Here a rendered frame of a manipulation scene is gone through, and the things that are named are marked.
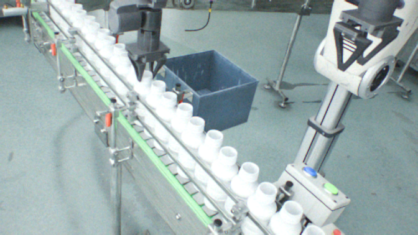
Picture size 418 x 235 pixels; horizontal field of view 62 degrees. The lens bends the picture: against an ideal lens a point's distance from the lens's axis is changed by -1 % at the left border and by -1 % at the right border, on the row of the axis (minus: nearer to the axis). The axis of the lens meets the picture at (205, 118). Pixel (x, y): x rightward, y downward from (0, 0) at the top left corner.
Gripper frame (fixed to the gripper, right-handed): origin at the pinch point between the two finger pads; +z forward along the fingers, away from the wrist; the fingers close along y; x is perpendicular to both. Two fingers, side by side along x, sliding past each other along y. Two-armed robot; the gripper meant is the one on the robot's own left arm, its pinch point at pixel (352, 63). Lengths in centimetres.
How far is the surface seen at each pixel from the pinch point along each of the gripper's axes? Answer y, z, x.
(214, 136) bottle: -14.1, 24.8, 16.6
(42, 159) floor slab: -26, 140, 150
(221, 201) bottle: -17.5, 35.4, 7.0
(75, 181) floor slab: -15, 140, 123
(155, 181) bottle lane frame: -21, 47, 28
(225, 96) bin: 26, 48, 55
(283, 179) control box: -3.6, 30.9, 2.2
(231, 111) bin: 32, 58, 55
